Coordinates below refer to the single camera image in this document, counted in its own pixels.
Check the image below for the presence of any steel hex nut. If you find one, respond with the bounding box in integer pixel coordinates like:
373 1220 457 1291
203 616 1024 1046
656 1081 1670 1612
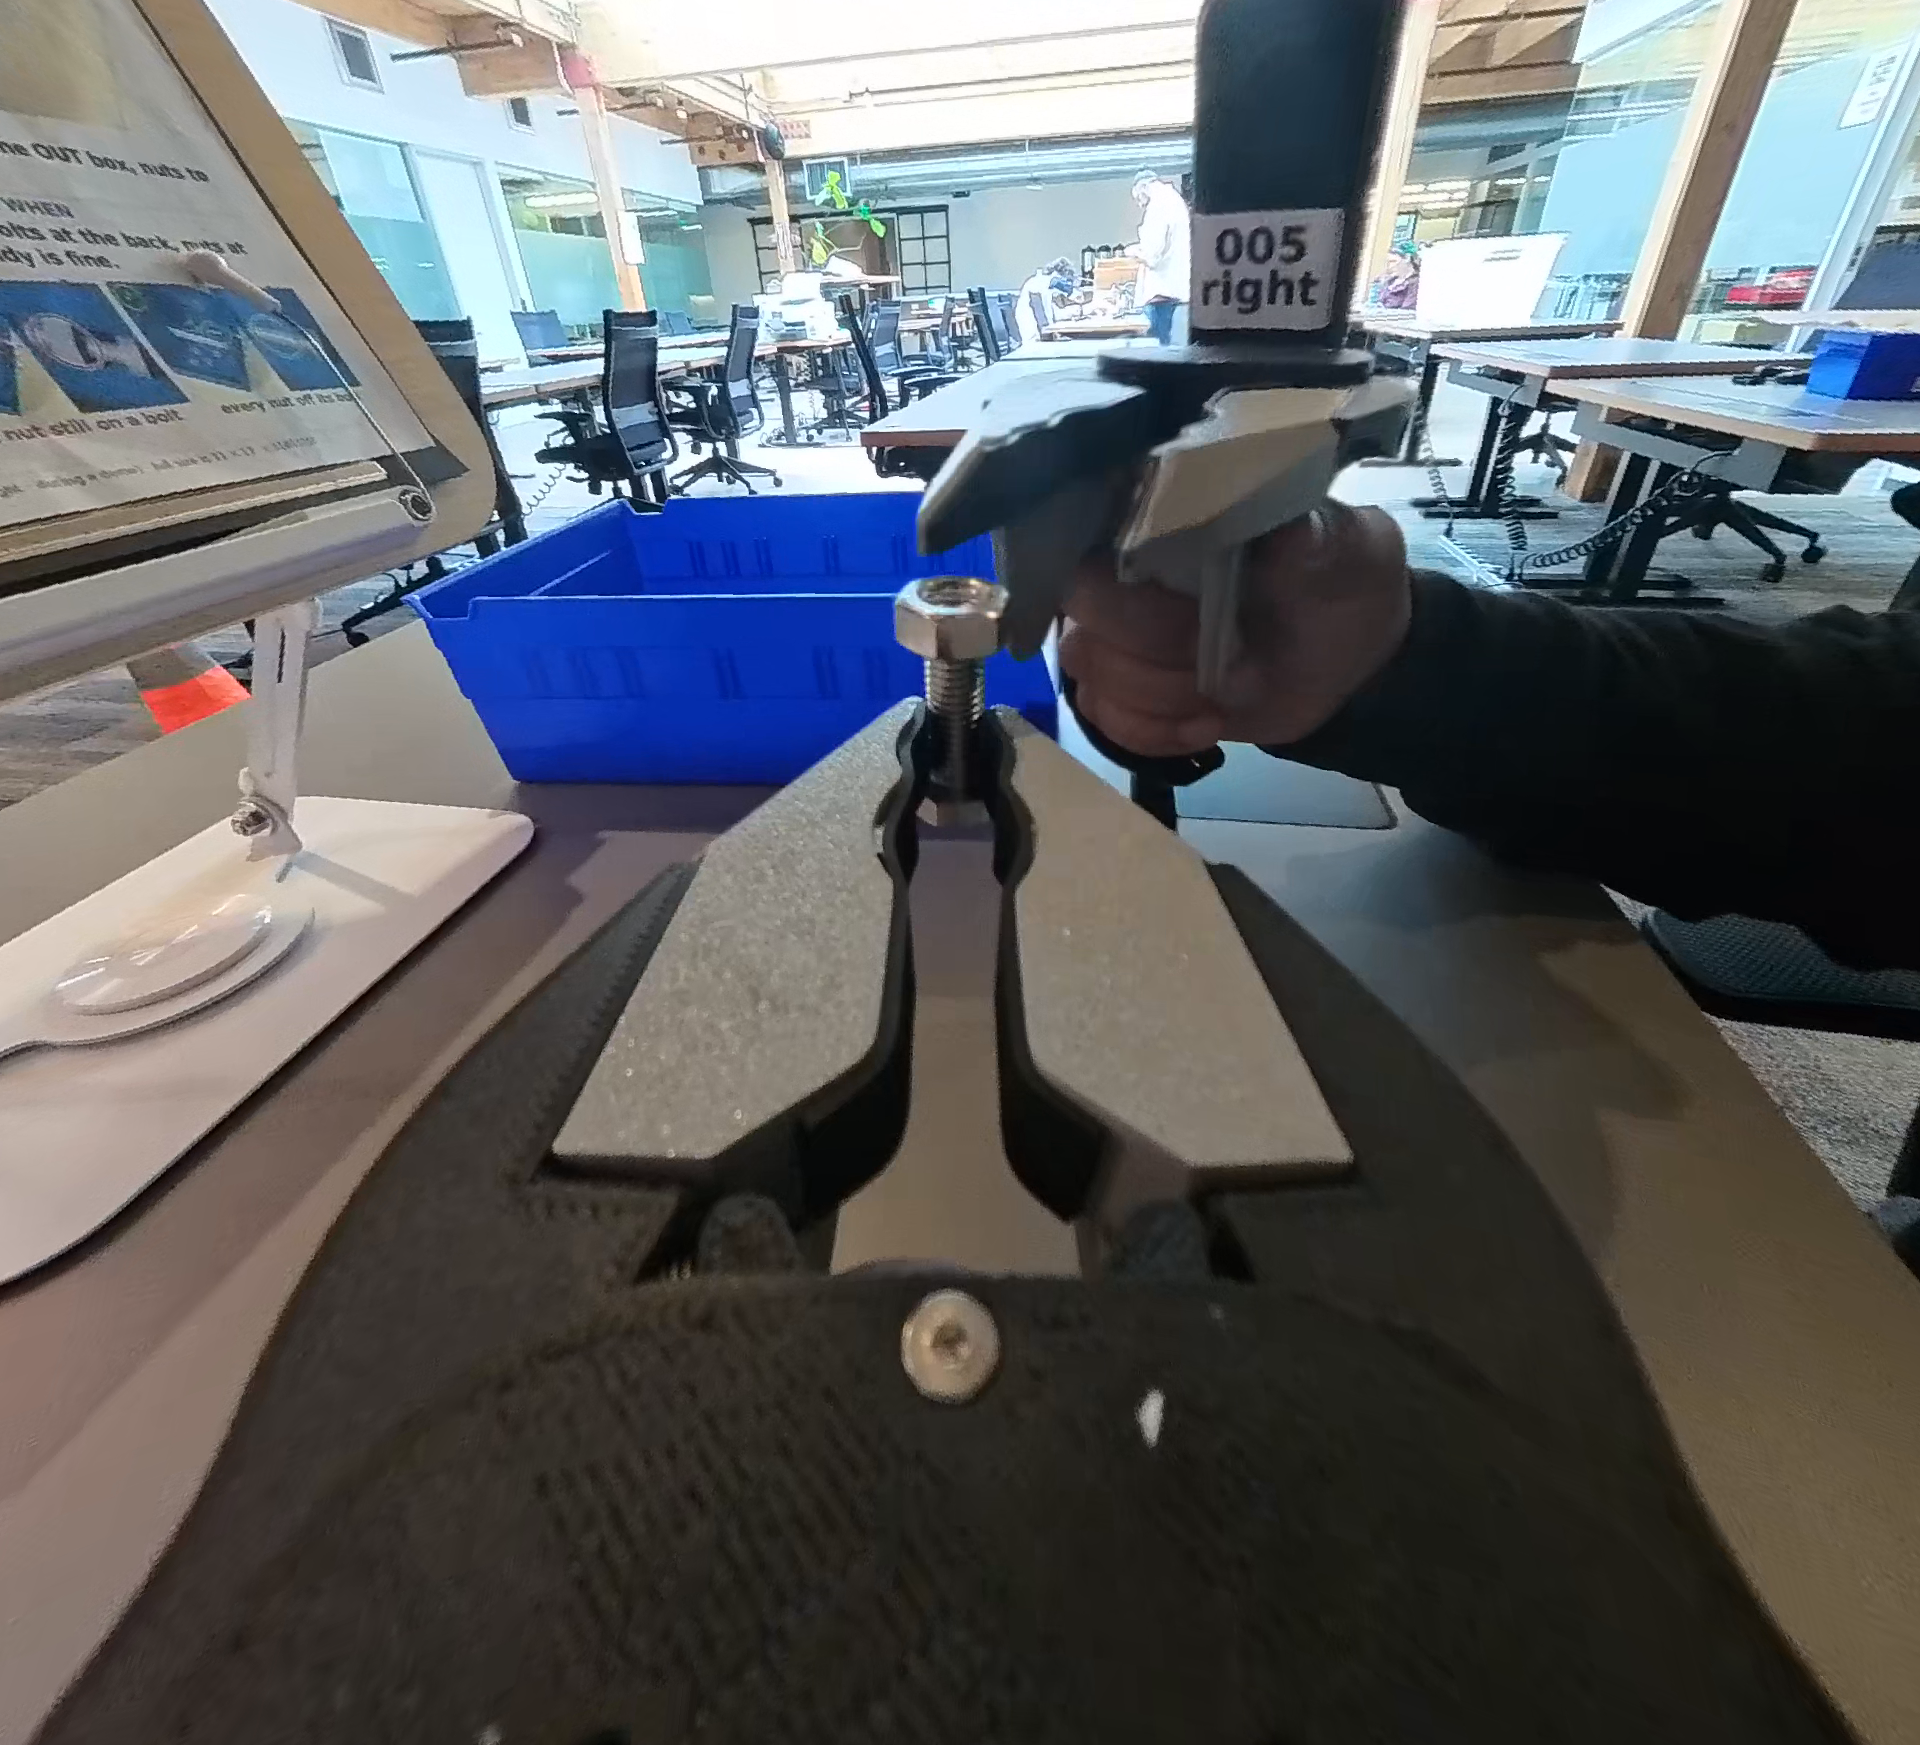
895 580 1011 667

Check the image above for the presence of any person's right hand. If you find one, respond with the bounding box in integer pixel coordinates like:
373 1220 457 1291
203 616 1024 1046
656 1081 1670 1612
1054 501 1417 761

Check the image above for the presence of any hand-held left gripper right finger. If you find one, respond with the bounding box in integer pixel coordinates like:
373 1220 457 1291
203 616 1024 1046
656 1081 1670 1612
980 707 1360 1218

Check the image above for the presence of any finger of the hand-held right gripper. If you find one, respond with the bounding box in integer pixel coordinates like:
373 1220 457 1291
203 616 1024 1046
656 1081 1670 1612
913 369 1153 662
1113 395 1350 588

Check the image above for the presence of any blue plastic bin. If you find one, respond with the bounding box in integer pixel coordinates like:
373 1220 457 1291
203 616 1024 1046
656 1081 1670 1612
1802 330 1920 403
403 493 1062 787

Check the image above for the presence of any wooden support post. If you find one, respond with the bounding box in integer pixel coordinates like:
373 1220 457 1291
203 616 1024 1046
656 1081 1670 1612
1560 0 1866 504

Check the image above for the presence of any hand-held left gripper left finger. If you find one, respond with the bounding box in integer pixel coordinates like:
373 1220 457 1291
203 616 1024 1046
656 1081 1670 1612
548 699 921 1176

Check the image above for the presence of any green hanging decoration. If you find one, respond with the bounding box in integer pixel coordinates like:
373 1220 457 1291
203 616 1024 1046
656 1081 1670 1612
798 160 896 266

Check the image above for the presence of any person's right forearm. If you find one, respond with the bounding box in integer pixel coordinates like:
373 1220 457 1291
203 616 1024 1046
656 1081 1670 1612
1286 568 1920 970

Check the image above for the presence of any white tabletop stand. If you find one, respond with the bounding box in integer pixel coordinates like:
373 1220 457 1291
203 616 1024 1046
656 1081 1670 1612
0 462 536 1289

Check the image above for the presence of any steel hex bolt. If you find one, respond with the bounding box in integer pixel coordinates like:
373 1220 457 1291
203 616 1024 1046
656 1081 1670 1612
923 657 994 829

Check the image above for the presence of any printed instruction sheet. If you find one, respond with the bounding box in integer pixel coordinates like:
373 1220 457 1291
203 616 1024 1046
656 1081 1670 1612
0 0 403 533

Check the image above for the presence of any orange traffic cone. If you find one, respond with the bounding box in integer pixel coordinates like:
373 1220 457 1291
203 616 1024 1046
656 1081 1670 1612
132 653 251 740

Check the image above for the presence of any wooden desk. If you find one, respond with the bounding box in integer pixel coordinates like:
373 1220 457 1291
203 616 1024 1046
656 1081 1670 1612
1560 373 1920 608
1431 337 1816 517

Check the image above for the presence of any black mesh office chair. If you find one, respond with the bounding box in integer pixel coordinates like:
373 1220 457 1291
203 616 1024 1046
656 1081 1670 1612
1664 471 1832 583
667 302 783 497
536 308 678 512

